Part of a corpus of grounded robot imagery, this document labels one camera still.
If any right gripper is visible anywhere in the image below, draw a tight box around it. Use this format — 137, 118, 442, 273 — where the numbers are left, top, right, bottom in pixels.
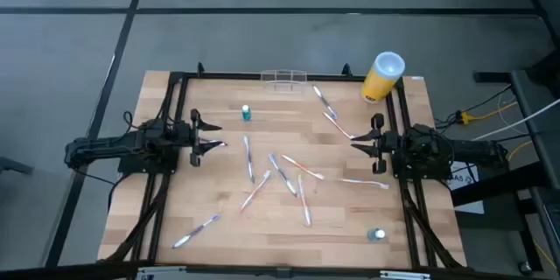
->
350, 113, 411, 175

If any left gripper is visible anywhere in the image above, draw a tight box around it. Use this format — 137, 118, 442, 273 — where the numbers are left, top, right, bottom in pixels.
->
168, 108, 227, 168

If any yellow wipes canister white lid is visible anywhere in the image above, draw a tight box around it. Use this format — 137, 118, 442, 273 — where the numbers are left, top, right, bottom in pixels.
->
360, 51, 406, 105

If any clear acrylic organizer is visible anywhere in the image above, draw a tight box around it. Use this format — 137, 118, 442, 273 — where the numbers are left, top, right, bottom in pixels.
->
260, 68, 308, 95

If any white paper sign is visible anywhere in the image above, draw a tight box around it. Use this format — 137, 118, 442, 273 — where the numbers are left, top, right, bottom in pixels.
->
449, 160, 486, 215

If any black side desk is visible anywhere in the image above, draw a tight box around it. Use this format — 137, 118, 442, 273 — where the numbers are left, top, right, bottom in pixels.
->
450, 47, 560, 272

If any dark chair base leg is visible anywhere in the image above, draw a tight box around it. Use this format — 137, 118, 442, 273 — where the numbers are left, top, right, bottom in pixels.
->
0, 156, 35, 176

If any black crossbar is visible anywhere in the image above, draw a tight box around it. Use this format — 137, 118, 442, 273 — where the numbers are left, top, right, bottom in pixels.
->
0, 260, 560, 280

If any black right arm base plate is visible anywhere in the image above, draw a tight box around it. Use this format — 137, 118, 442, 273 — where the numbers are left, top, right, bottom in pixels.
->
390, 144, 452, 181

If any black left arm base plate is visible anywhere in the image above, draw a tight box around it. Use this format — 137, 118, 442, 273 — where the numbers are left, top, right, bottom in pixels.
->
116, 138, 180, 175

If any black power cable bundle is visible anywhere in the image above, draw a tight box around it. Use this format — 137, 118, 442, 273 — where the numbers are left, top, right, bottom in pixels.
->
435, 82, 513, 130

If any black aluminium table frame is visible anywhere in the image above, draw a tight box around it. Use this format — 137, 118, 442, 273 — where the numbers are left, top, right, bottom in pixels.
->
98, 69, 467, 272

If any yellow extension cable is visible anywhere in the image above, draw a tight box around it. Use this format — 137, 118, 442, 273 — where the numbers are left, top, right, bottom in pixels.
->
454, 100, 520, 126

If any black floor cable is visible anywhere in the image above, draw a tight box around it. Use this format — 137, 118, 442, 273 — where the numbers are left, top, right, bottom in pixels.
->
69, 164, 129, 214

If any silver metal bracket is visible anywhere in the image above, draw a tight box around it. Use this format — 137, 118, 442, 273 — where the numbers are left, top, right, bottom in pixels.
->
379, 269, 432, 280
137, 265, 188, 279

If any white cable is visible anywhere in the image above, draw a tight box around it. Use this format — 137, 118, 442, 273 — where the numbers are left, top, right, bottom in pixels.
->
471, 98, 560, 142

